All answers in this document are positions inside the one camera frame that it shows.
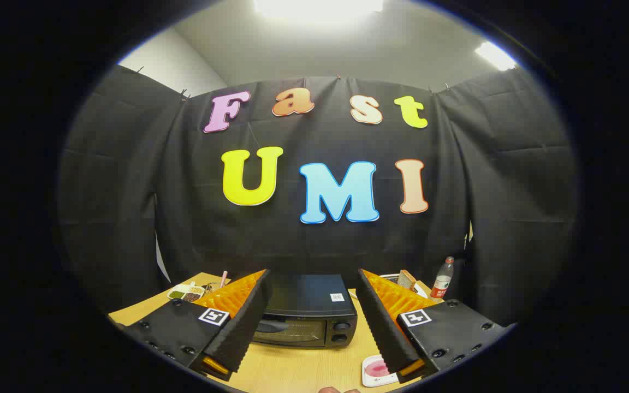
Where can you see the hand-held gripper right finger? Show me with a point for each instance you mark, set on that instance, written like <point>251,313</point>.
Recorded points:
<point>380,327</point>

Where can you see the black toaster oven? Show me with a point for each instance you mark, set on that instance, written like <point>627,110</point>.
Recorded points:
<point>309,297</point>

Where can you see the pink ham slice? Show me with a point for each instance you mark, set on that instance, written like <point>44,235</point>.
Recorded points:
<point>375,369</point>

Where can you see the ceiling light panel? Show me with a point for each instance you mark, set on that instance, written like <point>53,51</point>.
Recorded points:
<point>494,54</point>
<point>320,5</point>

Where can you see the white divided dish of beans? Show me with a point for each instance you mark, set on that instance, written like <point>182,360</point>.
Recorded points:
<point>183,295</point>

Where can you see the brown bread slice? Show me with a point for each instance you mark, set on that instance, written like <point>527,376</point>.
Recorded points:
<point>406,280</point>

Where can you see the clear plastic water bottle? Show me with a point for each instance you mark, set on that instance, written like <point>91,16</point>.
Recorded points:
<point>441,284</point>

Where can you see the pink checkered straw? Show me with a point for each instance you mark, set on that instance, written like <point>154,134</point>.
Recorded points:
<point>224,278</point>

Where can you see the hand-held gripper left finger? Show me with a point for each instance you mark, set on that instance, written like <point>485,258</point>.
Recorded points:
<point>243,327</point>

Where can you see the white pop-up toaster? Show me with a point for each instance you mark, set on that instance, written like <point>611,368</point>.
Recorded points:
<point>421,291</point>

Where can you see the white square plate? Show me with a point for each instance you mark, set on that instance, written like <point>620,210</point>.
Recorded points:
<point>370,360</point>

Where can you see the clear glass cup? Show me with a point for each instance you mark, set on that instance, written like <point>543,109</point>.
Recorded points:
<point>212,287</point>

